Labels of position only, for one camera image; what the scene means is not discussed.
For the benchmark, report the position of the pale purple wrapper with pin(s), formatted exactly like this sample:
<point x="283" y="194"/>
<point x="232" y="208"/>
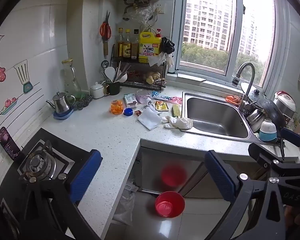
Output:
<point x="142" y="97"/>

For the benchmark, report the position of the blue bottle cap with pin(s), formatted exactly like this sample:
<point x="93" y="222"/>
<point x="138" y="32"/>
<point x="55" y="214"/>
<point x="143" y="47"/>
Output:
<point x="128" y="112"/>

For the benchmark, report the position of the white dish cloth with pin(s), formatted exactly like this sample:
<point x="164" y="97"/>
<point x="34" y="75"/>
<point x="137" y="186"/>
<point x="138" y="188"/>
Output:
<point x="180" y="123"/>

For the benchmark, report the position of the black wok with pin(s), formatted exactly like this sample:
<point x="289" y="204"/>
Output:
<point x="272" y="111"/>

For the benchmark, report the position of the steel teapot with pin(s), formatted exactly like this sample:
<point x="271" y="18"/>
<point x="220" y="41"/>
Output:
<point x="61" y="103"/>

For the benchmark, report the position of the steel wool scrubber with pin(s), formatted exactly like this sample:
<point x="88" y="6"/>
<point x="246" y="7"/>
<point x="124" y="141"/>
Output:
<point x="83" y="103"/>

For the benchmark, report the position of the black utensil mug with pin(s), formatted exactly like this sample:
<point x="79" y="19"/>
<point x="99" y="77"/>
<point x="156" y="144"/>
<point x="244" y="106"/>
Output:
<point x="113" y="89"/>

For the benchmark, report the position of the smartphone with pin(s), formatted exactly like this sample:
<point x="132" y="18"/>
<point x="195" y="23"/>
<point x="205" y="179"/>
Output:
<point x="6" y="142"/>

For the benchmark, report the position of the small red packet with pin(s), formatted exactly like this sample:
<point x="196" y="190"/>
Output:
<point x="138" y="113"/>

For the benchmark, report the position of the steel faucet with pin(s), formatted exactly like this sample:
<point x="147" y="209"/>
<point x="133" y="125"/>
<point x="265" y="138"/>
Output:
<point x="243" y="103"/>

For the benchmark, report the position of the white woven sack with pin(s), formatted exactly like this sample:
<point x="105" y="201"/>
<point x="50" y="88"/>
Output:
<point x="125" y="207"/>

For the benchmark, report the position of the yellow detergent jug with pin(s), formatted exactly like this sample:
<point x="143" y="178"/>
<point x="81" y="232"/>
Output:
<point x="150" y="48"/>

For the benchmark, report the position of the steel cabinet door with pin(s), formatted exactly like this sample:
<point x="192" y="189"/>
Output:
<point x="150" y="165"/>

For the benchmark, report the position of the glass carafe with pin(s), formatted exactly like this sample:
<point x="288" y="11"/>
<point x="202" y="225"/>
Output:
<point x="71" y="82"/>

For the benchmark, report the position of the white thin plastic bag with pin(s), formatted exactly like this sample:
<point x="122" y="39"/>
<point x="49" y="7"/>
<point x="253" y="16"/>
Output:
<point x="160" y="58"/>

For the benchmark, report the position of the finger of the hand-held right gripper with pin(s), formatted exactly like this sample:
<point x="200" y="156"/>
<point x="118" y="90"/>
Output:
<point x="262" y="155"/>
<point x="292" y="136"/>

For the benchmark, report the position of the small white bottle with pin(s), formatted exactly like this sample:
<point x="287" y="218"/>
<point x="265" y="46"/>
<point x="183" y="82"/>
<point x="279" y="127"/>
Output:
<point x="148" y="101"/>

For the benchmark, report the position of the pink plastic wrapper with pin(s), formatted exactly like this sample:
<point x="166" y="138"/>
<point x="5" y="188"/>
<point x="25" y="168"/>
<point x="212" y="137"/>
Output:
<point x="176" y="100"/>

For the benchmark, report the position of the steel bowl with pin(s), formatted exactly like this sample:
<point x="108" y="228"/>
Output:
<point x="255" y="118"/>

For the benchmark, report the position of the dark sauce bottle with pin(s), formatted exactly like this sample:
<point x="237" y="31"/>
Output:
<point x="135" y="47"/>

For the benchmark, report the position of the blue white wrapper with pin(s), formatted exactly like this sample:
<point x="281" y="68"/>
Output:
<point x="161" y="95"/>

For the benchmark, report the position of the red chili peppers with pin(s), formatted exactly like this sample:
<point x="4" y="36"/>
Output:
<point x="134" y="74"/>

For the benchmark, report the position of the yellow label sauce bottle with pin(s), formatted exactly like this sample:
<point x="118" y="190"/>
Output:
<point x="127" y="50"/>

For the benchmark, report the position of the white wall socket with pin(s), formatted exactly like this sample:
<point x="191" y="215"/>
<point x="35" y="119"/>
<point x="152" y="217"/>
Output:
<point x="160" y="8"/>

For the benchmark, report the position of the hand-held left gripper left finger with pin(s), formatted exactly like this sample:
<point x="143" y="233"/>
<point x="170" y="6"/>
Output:
<point x="86" y="177"/>

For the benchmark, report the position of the white and blue bowl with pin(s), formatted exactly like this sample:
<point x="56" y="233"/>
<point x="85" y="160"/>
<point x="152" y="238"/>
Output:
<point x="267" y="132"/>

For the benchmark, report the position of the cooking oil bottle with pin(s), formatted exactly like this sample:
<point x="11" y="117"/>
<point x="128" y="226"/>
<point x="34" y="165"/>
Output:
<point x="119" y="47"/>

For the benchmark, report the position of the clear plastic bag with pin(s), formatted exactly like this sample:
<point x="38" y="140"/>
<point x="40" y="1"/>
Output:
<point x="145" y="13"/>

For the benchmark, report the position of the red plastic bucket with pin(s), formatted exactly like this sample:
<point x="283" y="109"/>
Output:
<point x="170" y="212"/>

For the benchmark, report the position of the yellow green wrapper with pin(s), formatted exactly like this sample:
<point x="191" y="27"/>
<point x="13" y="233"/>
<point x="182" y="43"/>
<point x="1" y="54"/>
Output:
<point x="176" y="110"/>

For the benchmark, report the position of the steel ladle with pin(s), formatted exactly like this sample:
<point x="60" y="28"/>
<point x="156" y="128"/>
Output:
<point x="104" y="64"/>

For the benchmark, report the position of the steel pot lid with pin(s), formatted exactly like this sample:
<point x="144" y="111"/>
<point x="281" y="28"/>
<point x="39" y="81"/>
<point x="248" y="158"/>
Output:
<point x="256" y="95"/>

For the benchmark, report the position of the white rice spoon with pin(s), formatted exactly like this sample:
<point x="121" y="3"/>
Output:
<point x="110" y="72"/>
<point x="122" y="77"/>

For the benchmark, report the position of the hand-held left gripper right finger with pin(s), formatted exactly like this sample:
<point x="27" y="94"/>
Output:
<point x="220" y="177"/>

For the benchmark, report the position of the window frame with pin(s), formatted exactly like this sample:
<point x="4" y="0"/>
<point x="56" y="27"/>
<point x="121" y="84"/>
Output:
<point x="238" y="30"/>

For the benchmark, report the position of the black plastic bag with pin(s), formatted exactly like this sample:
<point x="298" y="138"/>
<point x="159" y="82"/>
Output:
<point x="167" y="45"/>

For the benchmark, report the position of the small medicine box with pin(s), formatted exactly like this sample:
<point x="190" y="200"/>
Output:
<point x="130" y="100"/>

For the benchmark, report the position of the stainless steel sink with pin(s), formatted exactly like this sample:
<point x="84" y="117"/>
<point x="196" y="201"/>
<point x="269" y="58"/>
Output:
<point x="215" y="125"/>

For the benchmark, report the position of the yellow sauce packet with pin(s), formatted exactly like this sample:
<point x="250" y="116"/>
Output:
<point x="162" y="106"/>

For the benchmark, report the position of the water heater pipes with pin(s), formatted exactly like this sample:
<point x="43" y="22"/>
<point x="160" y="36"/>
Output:
<point x="130" y="3"/>

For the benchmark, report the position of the ginger root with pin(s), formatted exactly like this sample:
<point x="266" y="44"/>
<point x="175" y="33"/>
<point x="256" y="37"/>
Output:
<point x="152" y="77"/>

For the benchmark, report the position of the gas stove burner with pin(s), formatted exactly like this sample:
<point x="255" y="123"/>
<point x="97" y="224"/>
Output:
<point x="52" y="140"/>

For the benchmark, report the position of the blue saucer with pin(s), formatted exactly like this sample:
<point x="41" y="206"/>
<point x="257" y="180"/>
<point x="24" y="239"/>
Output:
<point x="65" y="116"/>

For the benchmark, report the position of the rice cooker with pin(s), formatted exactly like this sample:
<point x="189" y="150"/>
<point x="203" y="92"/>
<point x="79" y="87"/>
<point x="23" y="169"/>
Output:
<point x="286" y="105"/>

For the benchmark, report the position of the white lidded pot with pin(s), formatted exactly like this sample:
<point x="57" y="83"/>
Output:
<point x="97" y="92"/>

